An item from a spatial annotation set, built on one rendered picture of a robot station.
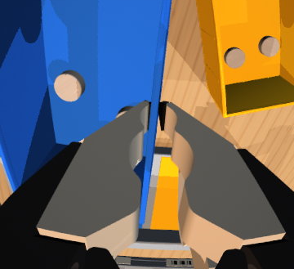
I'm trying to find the yellow bin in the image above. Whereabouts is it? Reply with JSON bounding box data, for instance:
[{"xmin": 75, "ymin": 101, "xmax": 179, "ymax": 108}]
[{"xmin": 196, "ymin": 0, "xmax": 294, "ymax": 118}]

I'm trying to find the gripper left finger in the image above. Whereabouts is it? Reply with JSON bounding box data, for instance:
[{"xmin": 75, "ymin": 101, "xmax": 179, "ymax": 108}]
[{"xmin": 0, "ymin": 100, "xmax": 151, "ymax": 269}]

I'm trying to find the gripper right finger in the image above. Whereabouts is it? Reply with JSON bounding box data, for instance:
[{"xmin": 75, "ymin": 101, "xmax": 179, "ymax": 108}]
[{"xmin": 158, "ymin": 101, "xmax": 294, "ymax": 269}]

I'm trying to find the blue bin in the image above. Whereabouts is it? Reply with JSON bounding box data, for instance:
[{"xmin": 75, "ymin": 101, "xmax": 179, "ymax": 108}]
[{"xmin": 0, "ymin": 0, "xmax": 172, "ymax": 224}]

